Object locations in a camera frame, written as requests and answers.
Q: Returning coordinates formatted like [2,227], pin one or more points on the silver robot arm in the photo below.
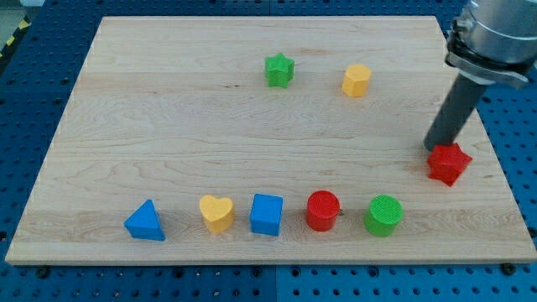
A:
[491,41]

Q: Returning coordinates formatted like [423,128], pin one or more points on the green cylinder block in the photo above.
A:
[383,215]

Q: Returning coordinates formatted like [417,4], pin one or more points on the wooden board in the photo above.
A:
[170,109]

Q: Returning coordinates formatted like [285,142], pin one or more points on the yellow hexagon block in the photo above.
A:
[356,80]

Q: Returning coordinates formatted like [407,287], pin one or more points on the red star block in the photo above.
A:
[447,163]

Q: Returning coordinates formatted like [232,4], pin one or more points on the blue triangle block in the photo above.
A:
[144,223]

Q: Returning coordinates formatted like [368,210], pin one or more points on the yellow heart block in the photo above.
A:
[218,213]

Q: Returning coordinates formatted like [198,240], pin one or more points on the red cylinder block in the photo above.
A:
[322,210]

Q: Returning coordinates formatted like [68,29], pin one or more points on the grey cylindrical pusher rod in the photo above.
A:
[458,106]

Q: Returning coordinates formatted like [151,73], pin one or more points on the green star block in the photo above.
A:
[279,70]

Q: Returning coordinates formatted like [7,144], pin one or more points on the blue cube block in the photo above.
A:
[266,213]

